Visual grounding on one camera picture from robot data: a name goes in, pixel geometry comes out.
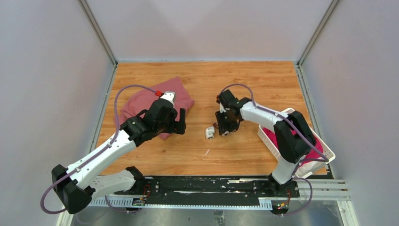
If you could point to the white pipe elbow fitting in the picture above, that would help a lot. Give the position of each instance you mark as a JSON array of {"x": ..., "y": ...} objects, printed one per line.
[{"x": 210, "y": 132}]

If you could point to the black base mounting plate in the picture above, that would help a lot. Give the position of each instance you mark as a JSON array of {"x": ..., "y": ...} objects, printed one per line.
[{"x": 209, "y": 190}]

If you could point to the white plastic basket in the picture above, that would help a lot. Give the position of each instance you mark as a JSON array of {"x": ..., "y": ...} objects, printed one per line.
[{"x": 306, "y": 170}]

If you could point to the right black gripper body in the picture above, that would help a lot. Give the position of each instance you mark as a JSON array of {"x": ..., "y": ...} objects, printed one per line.
[{"x": 230, "y": 124}]

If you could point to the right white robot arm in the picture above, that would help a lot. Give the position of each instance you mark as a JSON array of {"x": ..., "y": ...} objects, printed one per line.
[{"x": 293, "y": 135}]

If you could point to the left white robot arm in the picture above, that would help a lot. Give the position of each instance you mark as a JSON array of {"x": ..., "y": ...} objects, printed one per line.
[{"x": 79, "y": 183}]

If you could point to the dusty pink cloth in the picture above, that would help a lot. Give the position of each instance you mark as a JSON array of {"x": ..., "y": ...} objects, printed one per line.
[{"x": 144, "y": 98}]

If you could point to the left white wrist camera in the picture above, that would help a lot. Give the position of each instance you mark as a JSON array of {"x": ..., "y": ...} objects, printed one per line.
[{"x": 169, "y": 96}]

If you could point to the magenta cloth in basket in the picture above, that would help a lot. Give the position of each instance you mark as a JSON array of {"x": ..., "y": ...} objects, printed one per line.
[{"x": 311, "y": 155}]

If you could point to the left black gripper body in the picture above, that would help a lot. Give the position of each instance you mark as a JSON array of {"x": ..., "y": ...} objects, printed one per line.
[{"x": 168, "y": 126}]

